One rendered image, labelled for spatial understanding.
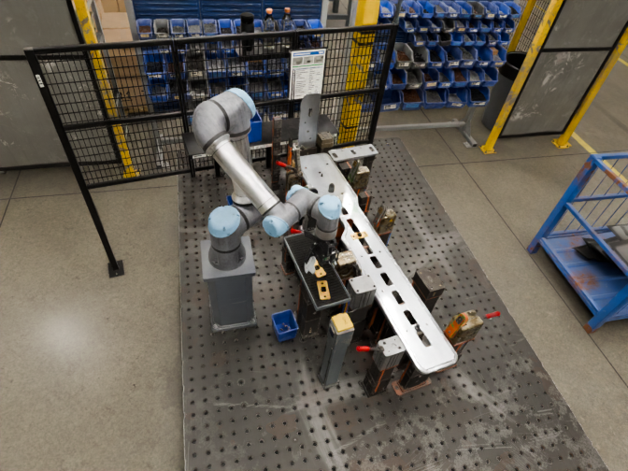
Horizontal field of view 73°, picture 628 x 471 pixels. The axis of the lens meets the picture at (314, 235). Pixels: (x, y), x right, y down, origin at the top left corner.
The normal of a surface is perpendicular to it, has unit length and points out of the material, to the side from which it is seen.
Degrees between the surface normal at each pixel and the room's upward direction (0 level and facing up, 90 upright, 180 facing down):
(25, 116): 90
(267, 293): 0
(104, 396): 0
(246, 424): 0
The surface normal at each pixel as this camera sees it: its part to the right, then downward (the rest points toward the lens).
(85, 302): 0.09, -0.68
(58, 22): 0.24, 0.73
